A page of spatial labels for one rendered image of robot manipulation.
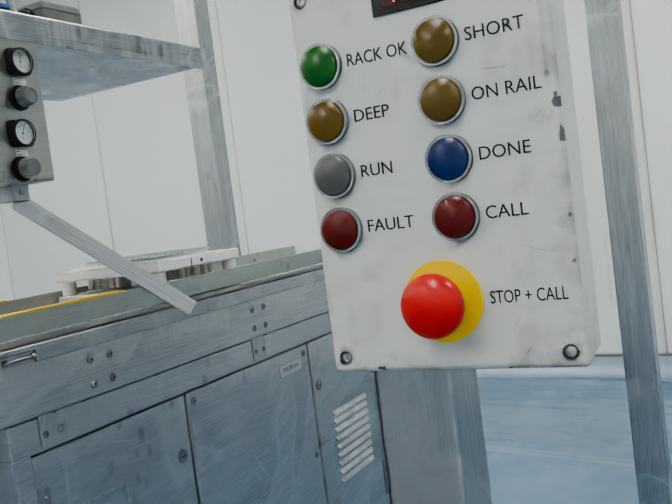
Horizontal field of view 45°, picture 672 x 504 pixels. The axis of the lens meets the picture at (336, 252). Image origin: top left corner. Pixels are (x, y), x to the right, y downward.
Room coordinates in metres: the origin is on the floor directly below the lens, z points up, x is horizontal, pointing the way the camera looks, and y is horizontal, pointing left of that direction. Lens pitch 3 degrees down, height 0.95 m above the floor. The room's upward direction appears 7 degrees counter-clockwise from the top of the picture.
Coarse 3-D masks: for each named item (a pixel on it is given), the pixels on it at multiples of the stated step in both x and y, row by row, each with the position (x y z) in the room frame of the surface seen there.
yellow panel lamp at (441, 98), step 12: (432, 84) 0.49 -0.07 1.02; (444, 84) 0.49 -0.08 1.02; (456, 84) 0.49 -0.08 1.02; (432, 96) 0.49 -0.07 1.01; (444, 96) 0.49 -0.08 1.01; (456, 96) 0.49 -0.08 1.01; (432, 108) 0.49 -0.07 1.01; (444, 108) 0.49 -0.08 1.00; (456, 108) 0.49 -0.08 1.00; (432, 120) 0.50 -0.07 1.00; (444, 120) 0.49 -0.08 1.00
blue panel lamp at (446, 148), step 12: (432, 144) 0.50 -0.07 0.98; (444, 144) 0.49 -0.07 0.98; (456, 144) 0.49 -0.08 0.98; (432, 156) 0.49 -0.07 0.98; (444, 156) 0.49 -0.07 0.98; (456, 156) 0.49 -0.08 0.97; (468, 156) 0.49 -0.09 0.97; (432, 168) 0.50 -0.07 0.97; (444, 168) 0.49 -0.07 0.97; (456, 168) 0.49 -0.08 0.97
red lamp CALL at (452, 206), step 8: (448, 200) 0.49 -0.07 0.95; (456, 200) 0.49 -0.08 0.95; (464, 200) 0.49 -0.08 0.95; (440, 208) 0.49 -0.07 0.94; (448, 208) 0.49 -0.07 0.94; (456, 208) 0.49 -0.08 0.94; (464, 208) 0.49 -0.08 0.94; (472, 208) 0.49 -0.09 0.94; (440, 216) 0.49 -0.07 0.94; (448, 216) 0.49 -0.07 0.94; (456, 216) 0.49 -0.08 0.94; (464, 216) 0.49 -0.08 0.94; (472, 216) 0.49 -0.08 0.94; (440, 224) 0.49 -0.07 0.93; (448, 224) 0.49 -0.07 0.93; (456, 224) 0.49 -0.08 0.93; (464, 224) 0.49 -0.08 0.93; (472, 224) 0.49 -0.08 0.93; (448, 232) 0.49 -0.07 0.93; (456, 232) 0.49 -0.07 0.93; (464, 232) 0.49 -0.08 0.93
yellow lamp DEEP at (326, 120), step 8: (320, 104) 0.53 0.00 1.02; (328, 104) 0.53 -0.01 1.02; (336, 104) 0.53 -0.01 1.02; (312, 112) 0.53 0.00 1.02; (320, 112) 0.53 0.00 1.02; (328, 112) 0.53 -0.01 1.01; (336, 112) 0.52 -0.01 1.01; (312, 120) 0.53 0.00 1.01; (320, 120) 0.53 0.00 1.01; (328, 120) 0.53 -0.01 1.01; (336, 120) 0.52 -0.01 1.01; (312, 128) 0.53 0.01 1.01; (320, 128) 0.53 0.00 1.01; (328, 128) 0.53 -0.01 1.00; (336, 128) 0.52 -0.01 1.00; (320, 136) 0.53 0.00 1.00; (328, 136) 0.53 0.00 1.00; (336, 136) 0.53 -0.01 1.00
